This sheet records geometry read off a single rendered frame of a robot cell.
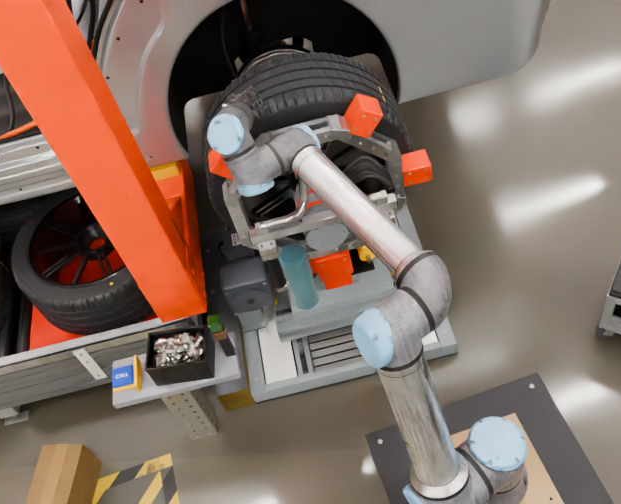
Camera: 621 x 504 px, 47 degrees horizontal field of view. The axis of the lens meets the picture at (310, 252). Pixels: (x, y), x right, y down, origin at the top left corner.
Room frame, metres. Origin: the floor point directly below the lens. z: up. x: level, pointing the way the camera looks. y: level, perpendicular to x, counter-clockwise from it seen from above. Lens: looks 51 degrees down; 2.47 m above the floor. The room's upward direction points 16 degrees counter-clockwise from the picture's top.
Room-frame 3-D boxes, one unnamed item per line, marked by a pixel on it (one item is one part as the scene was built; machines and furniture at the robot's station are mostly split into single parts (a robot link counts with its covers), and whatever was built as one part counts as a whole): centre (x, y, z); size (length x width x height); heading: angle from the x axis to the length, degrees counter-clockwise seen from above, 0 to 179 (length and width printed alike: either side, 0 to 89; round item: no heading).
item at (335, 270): (1.57, -0.07, 0.48); 0.16 x 0.12 x 0.17; 178
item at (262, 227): (1.41, 0.04, 1.03); 0.19 x 0.18 x 0.11; 178
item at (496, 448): (0.70, -0.32, 0.57); 0.17 x 0.15 x 0.18; 112
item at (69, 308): (1.99, 0.80, 0.39); 0.66 x 0.66 x 0.24
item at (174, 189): (1.87, 0.45, 0.69); 0.52 x 0.17 x 0.35; 178
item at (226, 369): (1.33, 0.55, 0.44); 0.43 x 0.17 x 0.03; 88
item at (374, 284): (1.70, -0.08, 0.32); 0.40 x 0.30 x 0.28; 88
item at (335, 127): (1.53, -0.07, 0.85); 0.54 x 0.07 x 0.54; 88
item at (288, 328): (1.70, -0.05, 0.13); 0.50 x 0.36 x 0.10; 88
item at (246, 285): (1.81, 0.26, 0.26); 0.42 x 0.18 x 0.35; 178
